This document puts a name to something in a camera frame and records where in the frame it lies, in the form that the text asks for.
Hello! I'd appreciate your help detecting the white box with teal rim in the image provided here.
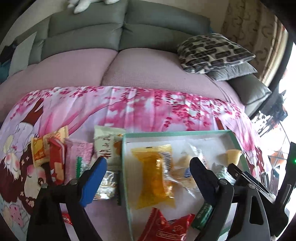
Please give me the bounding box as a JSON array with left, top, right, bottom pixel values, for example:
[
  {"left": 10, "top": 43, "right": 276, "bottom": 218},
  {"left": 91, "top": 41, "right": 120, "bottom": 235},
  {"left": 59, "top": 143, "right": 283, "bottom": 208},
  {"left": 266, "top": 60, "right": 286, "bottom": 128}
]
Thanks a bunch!
[{"left": 121, "top": 130, "right": 249, "bottom": 241}]

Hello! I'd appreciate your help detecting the pink sofa cover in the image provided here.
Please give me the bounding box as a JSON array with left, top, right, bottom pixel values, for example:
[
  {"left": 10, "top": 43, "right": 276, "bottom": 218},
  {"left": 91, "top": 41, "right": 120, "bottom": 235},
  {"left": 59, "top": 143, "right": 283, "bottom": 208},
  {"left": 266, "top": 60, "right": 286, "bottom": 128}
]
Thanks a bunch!
[{"left": 0, "top": 47, "right": 245, "bottom": 121}]

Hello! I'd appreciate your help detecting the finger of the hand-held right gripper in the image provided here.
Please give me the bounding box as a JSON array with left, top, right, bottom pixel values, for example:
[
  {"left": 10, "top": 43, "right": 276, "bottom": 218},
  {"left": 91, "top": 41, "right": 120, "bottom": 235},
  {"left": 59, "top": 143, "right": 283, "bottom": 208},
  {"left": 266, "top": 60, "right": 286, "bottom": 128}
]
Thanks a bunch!
[{"left": 228, "top": 163, "right": 277, "bottom": 202}]

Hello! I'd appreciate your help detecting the pink snack packet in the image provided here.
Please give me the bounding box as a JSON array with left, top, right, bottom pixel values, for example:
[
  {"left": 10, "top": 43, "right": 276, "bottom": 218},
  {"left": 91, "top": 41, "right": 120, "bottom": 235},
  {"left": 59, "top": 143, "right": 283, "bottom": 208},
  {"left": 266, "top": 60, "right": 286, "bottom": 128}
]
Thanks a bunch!
[{"left": 65, "top": 138, "right": 94, "bottom": 183}]

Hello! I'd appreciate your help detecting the dark grey cushion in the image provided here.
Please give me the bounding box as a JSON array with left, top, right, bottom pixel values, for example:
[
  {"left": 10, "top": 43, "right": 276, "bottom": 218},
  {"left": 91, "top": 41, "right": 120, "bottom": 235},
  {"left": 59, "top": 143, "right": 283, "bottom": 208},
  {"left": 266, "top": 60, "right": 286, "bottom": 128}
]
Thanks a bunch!
[{"left": 207, "top": 61, "right": 258, "bottom": 81}]

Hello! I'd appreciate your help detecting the red wafer packet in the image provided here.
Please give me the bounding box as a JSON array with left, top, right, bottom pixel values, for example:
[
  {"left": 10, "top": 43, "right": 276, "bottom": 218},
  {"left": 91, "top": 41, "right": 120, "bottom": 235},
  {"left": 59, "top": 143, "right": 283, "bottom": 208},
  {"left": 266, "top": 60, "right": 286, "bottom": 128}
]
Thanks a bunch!
[{"left": 49, "top": 138, "right": 67, "bottom": 184}]

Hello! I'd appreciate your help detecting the dark clothes pile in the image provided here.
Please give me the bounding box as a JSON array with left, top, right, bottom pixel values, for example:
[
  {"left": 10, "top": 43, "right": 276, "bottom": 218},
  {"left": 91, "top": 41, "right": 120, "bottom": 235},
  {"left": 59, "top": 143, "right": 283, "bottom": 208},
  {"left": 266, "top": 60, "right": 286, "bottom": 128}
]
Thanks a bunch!
[{"left": 0, "top": 43, "right": 15, "bottom": 64}]

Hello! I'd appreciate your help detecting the orange and cream snack packet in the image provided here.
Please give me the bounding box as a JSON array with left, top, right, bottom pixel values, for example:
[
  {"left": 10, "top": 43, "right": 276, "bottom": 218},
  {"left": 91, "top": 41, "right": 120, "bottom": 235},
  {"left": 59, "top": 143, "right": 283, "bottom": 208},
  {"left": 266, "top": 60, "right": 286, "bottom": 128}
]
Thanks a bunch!
[{"left": 43, "top": 126, "right": 70, "bottom": 149}]

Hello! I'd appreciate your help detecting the black and white patterned cushion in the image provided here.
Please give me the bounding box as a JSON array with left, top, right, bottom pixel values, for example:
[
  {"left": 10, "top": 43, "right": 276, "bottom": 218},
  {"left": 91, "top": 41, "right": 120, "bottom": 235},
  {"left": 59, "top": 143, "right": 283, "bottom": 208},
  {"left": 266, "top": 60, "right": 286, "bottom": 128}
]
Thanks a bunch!
[{"left": 177, "top": 33, "right": 257, "bottom": 74}]

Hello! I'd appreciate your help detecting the dark equipment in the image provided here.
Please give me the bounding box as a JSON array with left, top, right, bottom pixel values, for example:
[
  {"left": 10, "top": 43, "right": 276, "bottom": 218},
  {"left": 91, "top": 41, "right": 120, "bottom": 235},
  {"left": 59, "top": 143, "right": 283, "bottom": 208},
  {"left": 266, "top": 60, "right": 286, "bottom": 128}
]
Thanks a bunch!
[{"left": 260, "top": 89, "right": 289, "bottom": 139}]

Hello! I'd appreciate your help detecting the large red snack packet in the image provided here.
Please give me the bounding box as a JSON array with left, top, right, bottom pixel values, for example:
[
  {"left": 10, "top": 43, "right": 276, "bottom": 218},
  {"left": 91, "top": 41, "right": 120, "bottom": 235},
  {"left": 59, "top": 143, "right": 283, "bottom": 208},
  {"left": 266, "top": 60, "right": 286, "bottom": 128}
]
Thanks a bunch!
[{"left": 136, "top": 207, "right": 196, "bottom": 241}]

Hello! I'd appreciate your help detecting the silver clear snack packet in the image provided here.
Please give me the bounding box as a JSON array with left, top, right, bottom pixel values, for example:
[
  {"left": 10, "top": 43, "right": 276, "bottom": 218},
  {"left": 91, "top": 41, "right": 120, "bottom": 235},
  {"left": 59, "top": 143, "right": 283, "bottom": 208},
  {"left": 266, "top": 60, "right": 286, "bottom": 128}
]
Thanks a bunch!
[{"left": 94, "top": 170, "right": 119, "bottom": 202}]

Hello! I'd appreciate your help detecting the light grey pillow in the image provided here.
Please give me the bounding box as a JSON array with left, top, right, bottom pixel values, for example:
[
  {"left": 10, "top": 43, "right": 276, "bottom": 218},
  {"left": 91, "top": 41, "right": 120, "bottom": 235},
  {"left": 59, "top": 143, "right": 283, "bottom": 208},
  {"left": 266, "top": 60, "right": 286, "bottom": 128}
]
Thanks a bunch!
[{"left": 9, "top": 31, "right": 38, "bottom": 77}]

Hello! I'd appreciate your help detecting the silver and green snack packet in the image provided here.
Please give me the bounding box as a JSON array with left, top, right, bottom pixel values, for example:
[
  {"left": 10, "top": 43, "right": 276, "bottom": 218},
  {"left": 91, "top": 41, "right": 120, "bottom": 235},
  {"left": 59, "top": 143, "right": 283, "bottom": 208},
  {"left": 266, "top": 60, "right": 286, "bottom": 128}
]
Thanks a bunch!
[{"left": 211, "top": 162, "right": 230, "bottom": 180}]

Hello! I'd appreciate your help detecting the round pastry clear packet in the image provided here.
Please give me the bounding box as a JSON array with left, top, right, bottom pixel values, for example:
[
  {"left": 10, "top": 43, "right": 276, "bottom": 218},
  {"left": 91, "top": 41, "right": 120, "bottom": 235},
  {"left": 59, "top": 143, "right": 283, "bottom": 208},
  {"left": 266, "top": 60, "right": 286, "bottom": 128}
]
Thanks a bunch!
[{"left": 225, "top": 149, "right": 243, "bottom": 165}]

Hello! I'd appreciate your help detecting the blue cloth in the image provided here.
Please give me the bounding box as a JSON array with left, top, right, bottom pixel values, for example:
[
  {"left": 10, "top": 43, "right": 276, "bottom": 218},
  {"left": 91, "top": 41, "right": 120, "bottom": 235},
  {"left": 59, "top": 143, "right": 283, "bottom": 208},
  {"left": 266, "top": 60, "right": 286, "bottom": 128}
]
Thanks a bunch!
[{"left": 0, "top": 66, "right": 11, "bottom": 84}]

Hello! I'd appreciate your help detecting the clear bun packet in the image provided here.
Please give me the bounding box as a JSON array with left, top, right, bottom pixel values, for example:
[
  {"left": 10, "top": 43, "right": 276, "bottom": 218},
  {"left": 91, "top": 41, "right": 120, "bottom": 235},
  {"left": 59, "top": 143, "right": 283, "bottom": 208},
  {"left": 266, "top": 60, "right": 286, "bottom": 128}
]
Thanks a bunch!
[{"left": 172, "top": 142, "right": 206, "bottom": 194}]

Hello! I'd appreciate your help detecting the grey sofa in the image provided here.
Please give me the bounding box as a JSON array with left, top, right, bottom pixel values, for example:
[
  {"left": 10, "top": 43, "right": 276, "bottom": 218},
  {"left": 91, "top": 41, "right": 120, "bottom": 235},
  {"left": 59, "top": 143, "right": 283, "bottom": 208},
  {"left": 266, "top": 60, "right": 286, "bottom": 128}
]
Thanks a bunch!
[{"left": 0, "top": 0, "right": 272, "bottom": 116}]

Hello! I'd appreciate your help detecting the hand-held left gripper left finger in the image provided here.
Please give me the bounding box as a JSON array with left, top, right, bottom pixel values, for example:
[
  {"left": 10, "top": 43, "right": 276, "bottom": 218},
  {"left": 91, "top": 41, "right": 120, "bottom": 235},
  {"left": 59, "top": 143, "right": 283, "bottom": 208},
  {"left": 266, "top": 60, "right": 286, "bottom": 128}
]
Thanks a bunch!
[{"left": 26, "top": 157, "right": 108, "bottom": 241}]

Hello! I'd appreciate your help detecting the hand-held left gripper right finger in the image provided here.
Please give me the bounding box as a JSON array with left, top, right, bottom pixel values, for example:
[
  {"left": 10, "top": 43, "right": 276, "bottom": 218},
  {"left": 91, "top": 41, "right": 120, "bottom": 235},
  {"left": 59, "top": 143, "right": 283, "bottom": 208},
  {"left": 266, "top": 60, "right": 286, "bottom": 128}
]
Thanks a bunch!
[{"left": 190, "top": 157, "right": 271, "bottom": 241}]

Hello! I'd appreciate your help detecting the beige patterned curtain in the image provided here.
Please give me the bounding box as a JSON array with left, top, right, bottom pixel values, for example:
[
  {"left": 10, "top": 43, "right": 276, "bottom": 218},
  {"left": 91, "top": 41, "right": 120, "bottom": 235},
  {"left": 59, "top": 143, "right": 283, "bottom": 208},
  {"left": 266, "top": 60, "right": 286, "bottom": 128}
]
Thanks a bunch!
[{"left": 221, "top": 0, "right": 286, "bottom": 88}]

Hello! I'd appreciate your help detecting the printed cartoon blanket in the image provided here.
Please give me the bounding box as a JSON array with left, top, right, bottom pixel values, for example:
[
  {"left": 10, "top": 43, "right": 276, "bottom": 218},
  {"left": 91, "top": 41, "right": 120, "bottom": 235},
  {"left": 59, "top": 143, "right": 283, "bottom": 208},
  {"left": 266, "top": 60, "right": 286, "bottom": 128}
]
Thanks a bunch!
[{"left": 0, "top": 85, "right": 273, "bottom": 241}]

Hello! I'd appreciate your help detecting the yellow packet with red label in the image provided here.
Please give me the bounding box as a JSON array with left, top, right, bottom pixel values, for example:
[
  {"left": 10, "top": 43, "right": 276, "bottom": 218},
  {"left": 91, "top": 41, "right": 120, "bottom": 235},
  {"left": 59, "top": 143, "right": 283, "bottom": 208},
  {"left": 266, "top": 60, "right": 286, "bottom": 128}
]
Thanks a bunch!
[{"left": 31, "top": 137, "right": 51, "bottom": 168}]

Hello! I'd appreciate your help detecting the white plush toy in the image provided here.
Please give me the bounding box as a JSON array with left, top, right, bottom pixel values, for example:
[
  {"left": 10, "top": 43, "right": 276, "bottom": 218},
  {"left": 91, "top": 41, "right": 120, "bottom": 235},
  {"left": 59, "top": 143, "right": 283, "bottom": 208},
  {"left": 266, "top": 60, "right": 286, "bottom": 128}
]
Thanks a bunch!
[{"left": 68, "top": 0, "right": 121, "bottom": 14}]

